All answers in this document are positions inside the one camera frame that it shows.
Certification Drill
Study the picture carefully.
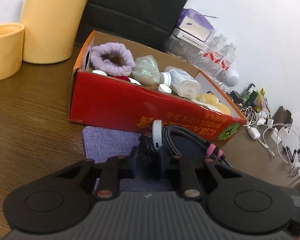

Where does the white charging cable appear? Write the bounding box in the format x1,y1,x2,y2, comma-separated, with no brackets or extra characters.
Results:
239,106,300,165

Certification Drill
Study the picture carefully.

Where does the small white round case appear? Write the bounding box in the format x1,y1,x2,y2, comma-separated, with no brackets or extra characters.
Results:
158,84,172,94

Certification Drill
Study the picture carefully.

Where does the yellow mug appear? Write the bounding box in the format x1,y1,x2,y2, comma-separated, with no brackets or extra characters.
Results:
0,23,25,80

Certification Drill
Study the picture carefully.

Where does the red artificial flower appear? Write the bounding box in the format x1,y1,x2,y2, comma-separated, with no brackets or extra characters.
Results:
111,76,130,82

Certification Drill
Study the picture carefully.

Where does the water bottle left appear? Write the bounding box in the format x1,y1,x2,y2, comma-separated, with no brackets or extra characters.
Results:
203,34,228,63

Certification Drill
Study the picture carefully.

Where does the white flat box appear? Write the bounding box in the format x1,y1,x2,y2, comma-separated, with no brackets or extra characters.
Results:
173,28,209,51

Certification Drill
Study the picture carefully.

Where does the yellow thermos jug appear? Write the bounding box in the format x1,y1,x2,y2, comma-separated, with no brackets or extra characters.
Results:
20,0,87,64

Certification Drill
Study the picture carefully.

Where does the purple tissue pack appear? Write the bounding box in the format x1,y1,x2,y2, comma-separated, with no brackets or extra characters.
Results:
175,8,215,42

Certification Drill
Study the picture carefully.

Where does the white earbuds case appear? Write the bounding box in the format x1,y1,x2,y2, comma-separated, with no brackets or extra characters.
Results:
247,126,261,140

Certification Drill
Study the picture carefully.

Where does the white round charger with cable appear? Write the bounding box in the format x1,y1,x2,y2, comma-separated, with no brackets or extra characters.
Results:
140,119,165,170

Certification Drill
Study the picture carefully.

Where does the purple drawstring cloth bag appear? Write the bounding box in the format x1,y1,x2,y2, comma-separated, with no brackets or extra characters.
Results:
82,126,171,192

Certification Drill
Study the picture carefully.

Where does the red cardboard box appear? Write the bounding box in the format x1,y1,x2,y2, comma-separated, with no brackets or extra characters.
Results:
68,30,246,144

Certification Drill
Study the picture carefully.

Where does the water bottle middle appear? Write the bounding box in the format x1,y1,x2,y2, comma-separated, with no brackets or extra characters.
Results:
219,42,237,70

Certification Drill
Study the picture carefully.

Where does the black braided cable coil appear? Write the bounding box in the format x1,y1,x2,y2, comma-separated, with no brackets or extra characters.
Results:
162,125,235,168

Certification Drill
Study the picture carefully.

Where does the navy blue pouch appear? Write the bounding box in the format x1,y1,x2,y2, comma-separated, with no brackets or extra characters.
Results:
149,135,211,181

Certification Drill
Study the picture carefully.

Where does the black power adapter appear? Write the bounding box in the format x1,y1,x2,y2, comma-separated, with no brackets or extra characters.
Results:
230,90,243,104

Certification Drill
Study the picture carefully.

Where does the black paper bag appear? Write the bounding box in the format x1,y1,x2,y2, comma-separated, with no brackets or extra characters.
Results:
76,0,187,50

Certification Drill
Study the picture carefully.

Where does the white plastic bottle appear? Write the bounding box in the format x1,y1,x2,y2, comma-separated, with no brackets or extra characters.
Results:
159,66,202,98

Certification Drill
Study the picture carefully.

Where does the yellow white plush toy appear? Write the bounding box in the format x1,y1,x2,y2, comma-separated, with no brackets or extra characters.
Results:
191,93,231,116

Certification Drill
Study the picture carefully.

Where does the green white packet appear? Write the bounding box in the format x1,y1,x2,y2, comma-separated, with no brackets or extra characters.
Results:
132,55,160,86

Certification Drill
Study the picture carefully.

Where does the water bottle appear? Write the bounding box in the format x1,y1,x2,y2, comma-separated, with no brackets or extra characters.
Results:
219,42,237,70
203,34,228,63

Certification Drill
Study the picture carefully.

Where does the clear plastic container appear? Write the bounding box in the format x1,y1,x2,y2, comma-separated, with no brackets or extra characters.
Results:
164,35,201,62

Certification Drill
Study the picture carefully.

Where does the purple fluffy scrunchie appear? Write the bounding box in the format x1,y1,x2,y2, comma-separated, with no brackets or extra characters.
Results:
90,42,135,76

